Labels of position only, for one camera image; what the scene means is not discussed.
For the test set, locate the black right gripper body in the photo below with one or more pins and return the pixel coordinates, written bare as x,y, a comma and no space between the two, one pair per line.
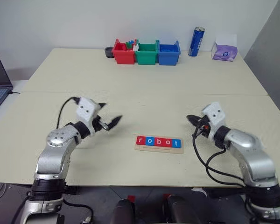
205,131

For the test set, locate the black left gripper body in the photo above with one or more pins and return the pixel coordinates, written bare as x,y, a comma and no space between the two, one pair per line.
98,124

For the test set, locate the blue letter t block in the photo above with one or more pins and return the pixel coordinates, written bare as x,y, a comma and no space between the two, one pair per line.
177,143

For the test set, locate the red letter r block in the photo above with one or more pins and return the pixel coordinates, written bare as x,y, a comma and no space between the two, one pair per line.
141,140

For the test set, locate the red letter o block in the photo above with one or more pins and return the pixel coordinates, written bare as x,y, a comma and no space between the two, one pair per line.
168,142

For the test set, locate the blue letter o block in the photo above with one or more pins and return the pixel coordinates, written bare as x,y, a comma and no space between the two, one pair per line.
149,141

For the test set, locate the red letter b block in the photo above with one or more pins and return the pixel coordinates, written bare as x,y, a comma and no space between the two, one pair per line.
158,142

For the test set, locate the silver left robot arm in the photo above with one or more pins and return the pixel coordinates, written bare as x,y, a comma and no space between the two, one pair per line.
53,163

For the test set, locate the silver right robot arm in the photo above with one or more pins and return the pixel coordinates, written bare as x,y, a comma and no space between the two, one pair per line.
254,158

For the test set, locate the wooden letter tray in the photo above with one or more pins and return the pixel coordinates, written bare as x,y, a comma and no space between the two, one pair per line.
158,150

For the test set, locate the black round container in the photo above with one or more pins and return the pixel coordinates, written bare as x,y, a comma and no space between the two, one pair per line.
108,54

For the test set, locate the red plastic bin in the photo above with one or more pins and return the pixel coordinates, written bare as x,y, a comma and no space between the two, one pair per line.
123,57

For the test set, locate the green plastic bin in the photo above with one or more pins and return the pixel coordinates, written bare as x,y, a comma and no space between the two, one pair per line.
145,58

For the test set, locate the green toy piece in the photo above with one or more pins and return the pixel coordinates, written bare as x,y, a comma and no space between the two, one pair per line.
130,47

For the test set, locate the blue plastic bin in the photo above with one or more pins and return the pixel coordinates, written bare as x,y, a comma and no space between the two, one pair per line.
168,58

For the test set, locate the blue toy piece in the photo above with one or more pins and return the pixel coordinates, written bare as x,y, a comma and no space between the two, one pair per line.
130,43

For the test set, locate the purple tissue box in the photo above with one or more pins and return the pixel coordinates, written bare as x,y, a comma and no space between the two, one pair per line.
224,53

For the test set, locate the blue drink can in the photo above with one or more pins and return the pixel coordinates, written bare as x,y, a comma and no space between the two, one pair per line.
196,42

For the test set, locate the dark rounded shape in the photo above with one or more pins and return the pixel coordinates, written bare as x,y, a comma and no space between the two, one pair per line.
122,212
177,210

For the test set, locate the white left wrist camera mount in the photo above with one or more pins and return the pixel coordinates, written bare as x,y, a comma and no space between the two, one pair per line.
85,109

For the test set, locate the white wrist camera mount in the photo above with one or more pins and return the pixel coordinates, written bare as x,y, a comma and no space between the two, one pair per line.
214,114
85,109

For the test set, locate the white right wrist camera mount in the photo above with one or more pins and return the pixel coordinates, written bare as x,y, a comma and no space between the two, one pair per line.
214,114

